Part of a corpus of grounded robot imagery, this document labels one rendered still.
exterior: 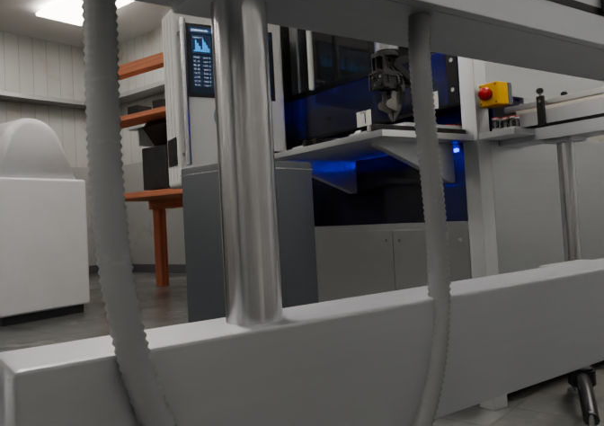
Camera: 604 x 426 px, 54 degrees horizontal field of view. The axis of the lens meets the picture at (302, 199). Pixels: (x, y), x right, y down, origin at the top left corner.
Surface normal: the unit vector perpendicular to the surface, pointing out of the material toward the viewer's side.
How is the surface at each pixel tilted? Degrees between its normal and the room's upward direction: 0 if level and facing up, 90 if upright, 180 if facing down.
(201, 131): 90
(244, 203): 90
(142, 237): 90
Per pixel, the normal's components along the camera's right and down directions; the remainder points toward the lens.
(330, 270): -0.82, 0.03
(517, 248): 0.58, -0.06
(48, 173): 0.82, -0.07
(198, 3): 0.05, 1.00
